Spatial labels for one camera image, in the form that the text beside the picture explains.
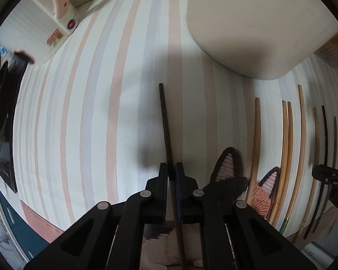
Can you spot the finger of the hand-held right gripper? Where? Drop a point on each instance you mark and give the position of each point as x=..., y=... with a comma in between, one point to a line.
x=326, y=174

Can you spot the white and pink electric kettle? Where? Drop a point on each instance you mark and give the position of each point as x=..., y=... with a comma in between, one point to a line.
x=45, y=19

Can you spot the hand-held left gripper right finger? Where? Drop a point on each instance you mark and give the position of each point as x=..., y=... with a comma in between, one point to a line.
x=180, y=185

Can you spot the blue cabinet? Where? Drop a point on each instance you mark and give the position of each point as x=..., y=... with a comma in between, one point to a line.
x=14, y=225

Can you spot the striped cat print table mat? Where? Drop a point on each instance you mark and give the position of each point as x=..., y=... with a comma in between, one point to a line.
x=101, y=104

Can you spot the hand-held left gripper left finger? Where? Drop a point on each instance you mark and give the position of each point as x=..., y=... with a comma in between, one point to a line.
x=164, y=182

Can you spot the cream ribbed utensil holder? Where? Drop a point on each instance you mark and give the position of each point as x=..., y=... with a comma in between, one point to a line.
x=256, y=28

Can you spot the black induction cooktop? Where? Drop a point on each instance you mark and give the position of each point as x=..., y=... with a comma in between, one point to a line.
x=2, y=118

